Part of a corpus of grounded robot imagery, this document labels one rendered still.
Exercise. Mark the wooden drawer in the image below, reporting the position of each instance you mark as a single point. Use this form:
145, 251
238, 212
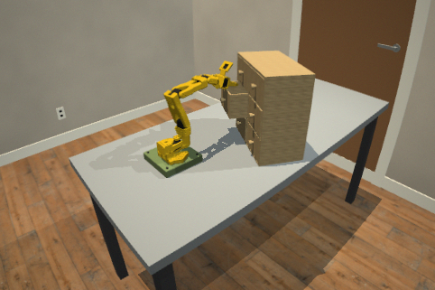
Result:
241, 125
255, 118
235, 105
256, 89
254, 145
243, 71

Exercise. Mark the wooden chest of drawers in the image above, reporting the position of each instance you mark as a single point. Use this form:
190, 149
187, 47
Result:
288, 92

